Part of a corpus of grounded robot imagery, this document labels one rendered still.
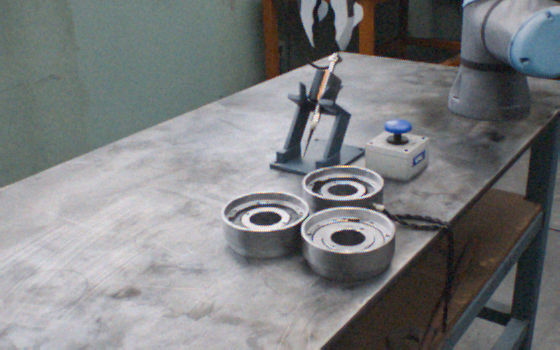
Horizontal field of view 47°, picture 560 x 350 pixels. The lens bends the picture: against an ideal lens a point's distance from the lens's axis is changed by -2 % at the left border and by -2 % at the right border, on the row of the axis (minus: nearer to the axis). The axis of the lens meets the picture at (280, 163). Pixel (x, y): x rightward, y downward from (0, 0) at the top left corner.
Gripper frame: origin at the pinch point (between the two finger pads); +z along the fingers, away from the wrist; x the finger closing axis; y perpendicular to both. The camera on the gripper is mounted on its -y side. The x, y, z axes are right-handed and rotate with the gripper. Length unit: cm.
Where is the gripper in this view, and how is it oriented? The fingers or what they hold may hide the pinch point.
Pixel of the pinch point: (325, 41)
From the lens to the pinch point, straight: 99.0
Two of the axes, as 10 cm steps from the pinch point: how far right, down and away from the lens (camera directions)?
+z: 0.4, 9.2, 3.9
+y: 5.9, -3.4, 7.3
